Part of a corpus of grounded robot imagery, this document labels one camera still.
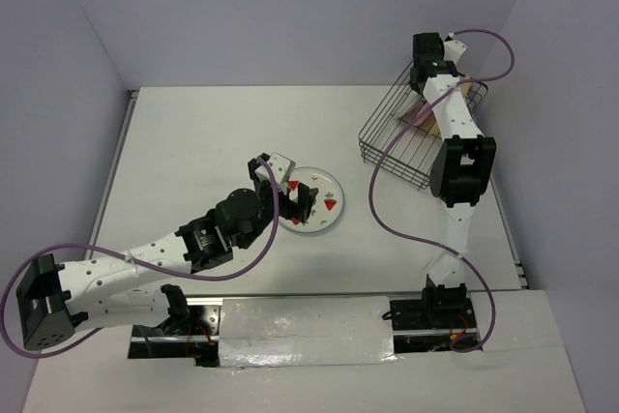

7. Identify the white blue-rimmed fruit plate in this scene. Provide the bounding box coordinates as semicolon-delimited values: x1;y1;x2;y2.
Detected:
280;166;344;234

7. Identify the pink plate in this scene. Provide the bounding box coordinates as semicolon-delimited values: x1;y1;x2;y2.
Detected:
397;95;427;124

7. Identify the dark wire dish rack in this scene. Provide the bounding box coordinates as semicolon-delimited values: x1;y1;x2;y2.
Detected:
357;57;489;192

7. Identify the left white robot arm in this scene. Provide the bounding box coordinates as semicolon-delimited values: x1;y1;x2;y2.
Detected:
8;154;319;358

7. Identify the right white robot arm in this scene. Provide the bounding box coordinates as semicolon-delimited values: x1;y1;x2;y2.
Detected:
410;32;496;291

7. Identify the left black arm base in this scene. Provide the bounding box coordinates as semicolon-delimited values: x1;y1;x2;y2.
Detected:
128;284;221;368

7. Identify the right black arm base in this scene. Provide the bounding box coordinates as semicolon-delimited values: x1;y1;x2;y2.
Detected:
382;278;482;355

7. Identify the yellow plate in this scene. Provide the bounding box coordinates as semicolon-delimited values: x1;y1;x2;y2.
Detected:
423;74;482;139

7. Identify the silver tape-covered panel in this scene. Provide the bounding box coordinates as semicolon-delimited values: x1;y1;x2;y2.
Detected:
219;296;396;368

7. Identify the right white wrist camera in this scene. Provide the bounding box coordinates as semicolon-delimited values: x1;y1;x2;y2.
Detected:
443;34;467;65

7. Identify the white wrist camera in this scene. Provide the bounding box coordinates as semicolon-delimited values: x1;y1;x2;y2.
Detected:
253;153;296;187
443;34;467;65

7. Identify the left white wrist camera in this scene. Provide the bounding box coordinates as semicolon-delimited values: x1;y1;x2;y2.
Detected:
253;153;296;187

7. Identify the aluminium table rail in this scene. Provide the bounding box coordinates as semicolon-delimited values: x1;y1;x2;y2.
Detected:
88;89;139;245

